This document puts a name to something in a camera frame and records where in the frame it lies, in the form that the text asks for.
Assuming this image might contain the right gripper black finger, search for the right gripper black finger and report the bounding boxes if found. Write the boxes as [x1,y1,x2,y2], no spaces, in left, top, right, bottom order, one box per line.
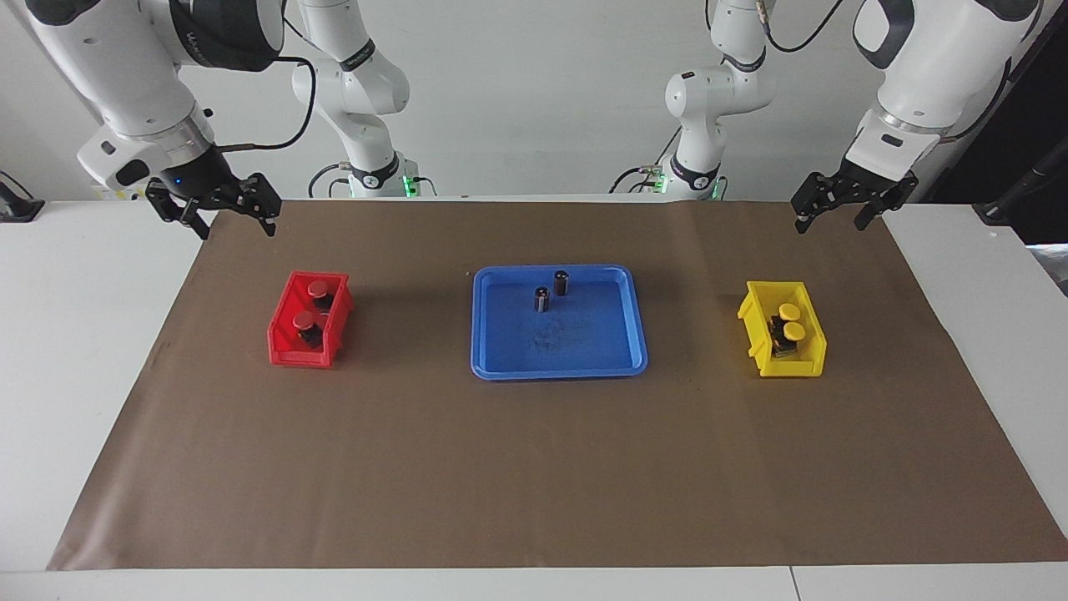
[250,196,281,238]
[171,199,211,241]

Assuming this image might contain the blue plastic tray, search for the blue plastic tray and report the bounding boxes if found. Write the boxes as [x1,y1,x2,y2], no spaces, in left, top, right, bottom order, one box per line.
[471,265,649,381]

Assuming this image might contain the black stand pole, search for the black stand pole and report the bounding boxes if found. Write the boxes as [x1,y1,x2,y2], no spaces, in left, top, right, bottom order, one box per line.
[972,138,1068,226]

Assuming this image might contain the red plastic bin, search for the red plastic bin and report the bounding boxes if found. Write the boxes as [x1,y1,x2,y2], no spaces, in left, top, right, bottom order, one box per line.
[267,270,355,369]

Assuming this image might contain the yellow plastic bin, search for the yellow plastic bin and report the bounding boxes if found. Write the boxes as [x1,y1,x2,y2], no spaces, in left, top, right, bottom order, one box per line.
[738,280,828,378]

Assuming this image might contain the brown paper table mat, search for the brown paper table mat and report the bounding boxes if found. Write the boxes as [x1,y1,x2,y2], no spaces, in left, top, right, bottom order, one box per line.
[46,199,1068,572]

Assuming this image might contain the black right base cable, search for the black right base cable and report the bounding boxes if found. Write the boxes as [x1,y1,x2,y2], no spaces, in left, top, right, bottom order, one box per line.
[307,162,439,199]

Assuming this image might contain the black base cable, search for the black base cable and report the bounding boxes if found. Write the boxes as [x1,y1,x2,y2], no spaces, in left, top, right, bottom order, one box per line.
[307,162,439,199]
[607,125,681,195]

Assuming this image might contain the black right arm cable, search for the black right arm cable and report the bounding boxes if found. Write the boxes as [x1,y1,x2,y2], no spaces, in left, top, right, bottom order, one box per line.
[219,17,335,153]

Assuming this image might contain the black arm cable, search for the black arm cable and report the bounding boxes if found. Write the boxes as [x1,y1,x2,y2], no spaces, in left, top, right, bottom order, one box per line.
[705,0,845,53]
[219,17,335,153]

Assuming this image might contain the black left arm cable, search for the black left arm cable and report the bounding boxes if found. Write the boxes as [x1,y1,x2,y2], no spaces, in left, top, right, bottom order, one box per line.
[705,0,845,53]

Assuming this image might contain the black clamp mount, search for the black clamp mount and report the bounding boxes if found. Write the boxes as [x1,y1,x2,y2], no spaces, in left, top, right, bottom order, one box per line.
[0,171,45,223]

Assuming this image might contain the black left base cable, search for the black left base cable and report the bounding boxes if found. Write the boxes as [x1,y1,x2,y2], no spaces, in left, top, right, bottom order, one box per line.
[607,125,681,195]

